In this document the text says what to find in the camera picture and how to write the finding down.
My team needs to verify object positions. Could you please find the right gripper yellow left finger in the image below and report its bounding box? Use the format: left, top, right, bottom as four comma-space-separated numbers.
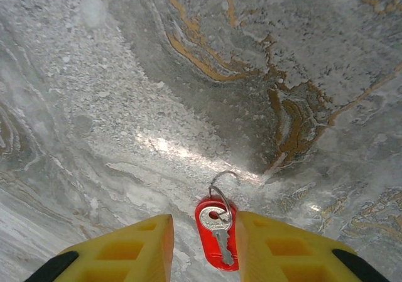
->
24, 213, 175, 282

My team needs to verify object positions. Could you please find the small silver split ring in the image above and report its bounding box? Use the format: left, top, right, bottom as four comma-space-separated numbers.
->
208, 184, 234, 224

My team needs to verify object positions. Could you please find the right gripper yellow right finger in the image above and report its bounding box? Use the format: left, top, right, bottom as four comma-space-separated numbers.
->
234, 210, 391, 282

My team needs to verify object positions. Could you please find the red key tag with key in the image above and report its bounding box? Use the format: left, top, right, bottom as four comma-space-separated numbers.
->
194, 197, 240, 272

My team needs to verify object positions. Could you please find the silver key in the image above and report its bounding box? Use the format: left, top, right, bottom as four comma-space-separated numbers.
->
198, 206, 236, 266

